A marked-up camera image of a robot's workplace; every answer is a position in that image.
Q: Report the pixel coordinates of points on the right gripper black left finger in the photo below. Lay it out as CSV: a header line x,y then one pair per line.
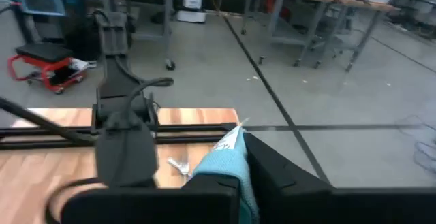
x,y
153,207

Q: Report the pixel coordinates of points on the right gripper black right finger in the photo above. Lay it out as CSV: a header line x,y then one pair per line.
x,y
306,203

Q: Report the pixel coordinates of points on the silver metal fork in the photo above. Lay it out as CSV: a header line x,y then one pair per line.
x,y
182,167

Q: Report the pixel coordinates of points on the teal cloth napkin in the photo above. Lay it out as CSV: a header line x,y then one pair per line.
x,y
225,164

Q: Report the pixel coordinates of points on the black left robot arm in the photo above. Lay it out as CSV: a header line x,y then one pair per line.
x,y
116,81

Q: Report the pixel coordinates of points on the red rolling stool black seat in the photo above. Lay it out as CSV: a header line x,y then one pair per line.
x,y
44,52

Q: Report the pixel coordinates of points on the black aluminium table frame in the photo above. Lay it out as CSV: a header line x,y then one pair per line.
x,y
190,128

